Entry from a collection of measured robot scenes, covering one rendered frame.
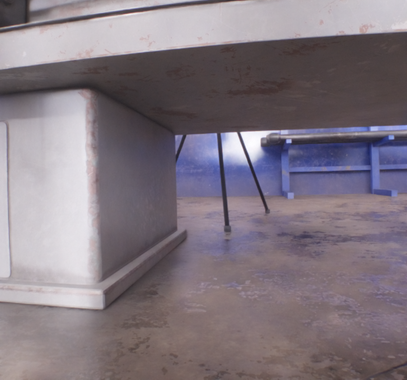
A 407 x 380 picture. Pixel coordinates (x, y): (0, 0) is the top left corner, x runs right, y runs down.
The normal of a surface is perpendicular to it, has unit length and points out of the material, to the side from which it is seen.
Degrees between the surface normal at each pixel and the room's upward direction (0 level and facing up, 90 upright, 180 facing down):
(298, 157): 90
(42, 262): 90
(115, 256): 90
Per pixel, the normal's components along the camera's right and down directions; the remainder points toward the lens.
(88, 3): -0.16, 0.00
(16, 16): 0.99, -0.03
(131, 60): 0.03, 1.00
